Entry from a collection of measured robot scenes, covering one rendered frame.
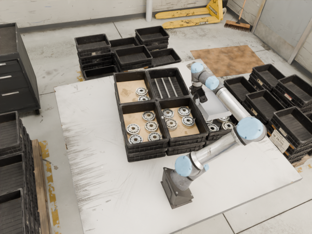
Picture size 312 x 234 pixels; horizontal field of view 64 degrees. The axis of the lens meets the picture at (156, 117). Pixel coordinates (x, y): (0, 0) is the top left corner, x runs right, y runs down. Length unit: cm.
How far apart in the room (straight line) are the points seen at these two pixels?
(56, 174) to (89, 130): 81
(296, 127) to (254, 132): 157
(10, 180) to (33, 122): 104
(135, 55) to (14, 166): 184
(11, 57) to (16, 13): 212
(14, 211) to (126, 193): 83
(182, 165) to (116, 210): 56
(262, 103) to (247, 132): 181
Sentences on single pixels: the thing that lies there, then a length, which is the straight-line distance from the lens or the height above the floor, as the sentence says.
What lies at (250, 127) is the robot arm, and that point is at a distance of 134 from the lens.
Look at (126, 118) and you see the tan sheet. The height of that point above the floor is 83.
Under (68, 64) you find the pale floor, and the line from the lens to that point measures 402.
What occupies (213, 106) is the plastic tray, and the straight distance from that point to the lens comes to 188.
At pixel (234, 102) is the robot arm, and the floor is 131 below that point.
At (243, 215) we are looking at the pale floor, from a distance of 268.
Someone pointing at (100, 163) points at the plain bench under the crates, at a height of 70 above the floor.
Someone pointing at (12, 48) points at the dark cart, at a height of 86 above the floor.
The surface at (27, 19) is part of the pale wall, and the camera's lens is 488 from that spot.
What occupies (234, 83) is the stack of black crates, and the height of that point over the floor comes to 28.
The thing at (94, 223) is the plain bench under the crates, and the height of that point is 70.
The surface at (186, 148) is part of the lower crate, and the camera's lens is 194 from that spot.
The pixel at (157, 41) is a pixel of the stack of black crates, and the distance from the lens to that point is 347.
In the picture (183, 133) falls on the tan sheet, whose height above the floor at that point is 83.
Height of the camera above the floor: 232
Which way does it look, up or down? 48 degrees down
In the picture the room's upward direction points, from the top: 6 degrees clockwise
